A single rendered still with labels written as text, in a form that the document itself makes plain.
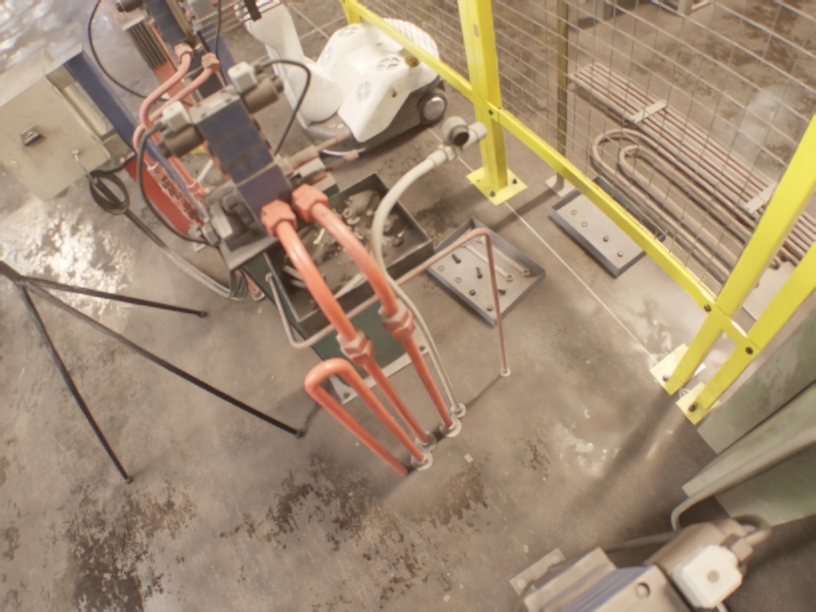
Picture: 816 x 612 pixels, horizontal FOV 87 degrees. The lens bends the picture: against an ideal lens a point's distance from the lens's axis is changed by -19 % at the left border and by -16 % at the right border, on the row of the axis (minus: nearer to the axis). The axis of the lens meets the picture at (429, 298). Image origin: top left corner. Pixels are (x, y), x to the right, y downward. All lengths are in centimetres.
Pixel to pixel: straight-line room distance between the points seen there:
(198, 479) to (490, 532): 97
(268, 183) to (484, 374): 100
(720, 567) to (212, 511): 161
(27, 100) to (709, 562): 193
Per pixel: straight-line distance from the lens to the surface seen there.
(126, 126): 201
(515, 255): 182
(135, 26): 187
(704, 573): 33
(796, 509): 129
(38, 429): 247
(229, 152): 80
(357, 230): 104
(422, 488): 154
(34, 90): 190
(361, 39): 243
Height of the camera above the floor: 149
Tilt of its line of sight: 58 degrees down
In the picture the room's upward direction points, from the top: 19 degrees counter-clockwise
